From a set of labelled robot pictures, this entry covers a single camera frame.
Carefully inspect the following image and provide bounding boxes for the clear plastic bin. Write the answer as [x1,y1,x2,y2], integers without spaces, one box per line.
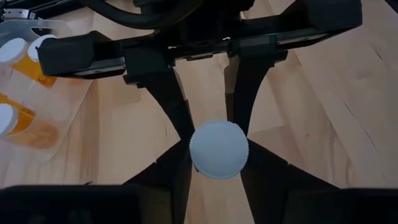
[0,19,95,163]

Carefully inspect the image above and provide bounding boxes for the amber pill bottle white cap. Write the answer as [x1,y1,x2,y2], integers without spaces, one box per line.
[27,34,58,89]
[0,37,43,83]
[0,93,60,151]

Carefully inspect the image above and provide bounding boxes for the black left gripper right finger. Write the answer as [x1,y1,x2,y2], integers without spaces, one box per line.
[240,139,398,224]

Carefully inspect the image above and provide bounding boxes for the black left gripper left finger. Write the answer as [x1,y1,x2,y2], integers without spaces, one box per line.
[0,139,195,224]

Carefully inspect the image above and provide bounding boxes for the slim amber pill bottle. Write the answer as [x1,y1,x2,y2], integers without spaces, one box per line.
[188,120,250,180]

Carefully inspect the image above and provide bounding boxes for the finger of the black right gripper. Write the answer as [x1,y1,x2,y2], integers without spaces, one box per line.
[224,33,289,137]
[123,45,196,144]

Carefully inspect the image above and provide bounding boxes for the thick black cable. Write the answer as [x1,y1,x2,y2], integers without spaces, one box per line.
[79,0,205,30]

